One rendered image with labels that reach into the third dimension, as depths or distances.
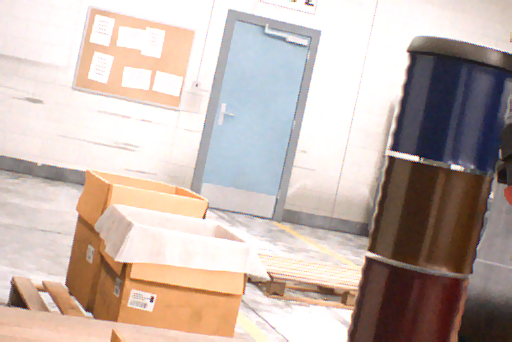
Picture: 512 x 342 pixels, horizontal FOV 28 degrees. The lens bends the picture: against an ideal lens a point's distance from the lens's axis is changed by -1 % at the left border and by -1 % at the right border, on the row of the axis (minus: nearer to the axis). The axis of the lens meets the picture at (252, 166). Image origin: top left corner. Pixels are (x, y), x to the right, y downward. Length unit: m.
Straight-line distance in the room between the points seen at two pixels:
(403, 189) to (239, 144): 11.39
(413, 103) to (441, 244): 0.05
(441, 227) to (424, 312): 0.03
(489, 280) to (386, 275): 0.67
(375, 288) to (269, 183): 11.52
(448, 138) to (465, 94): 0.02
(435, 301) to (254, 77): 11.39
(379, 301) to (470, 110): 0.07
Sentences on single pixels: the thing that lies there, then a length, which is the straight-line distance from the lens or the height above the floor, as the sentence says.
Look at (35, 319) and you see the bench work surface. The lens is 1.12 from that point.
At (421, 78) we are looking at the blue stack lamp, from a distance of 0.35.
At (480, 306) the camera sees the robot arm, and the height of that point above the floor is 1.02.
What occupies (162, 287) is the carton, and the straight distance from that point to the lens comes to 4.11.
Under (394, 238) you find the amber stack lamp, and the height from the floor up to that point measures 1.13.
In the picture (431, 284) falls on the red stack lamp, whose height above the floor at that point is 1.12.
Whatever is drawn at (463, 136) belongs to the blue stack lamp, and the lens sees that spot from 0.35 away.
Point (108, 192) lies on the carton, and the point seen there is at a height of 0.68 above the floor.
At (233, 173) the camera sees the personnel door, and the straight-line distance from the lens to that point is 11.75.
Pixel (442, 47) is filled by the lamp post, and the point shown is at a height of 1.19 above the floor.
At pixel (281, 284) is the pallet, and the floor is 0.10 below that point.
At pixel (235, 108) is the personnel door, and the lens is 11.69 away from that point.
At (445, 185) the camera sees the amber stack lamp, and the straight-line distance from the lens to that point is 0.35.
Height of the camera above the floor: 1.16
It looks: 3 degrees down
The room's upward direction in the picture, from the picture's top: 12 degrees clockwise
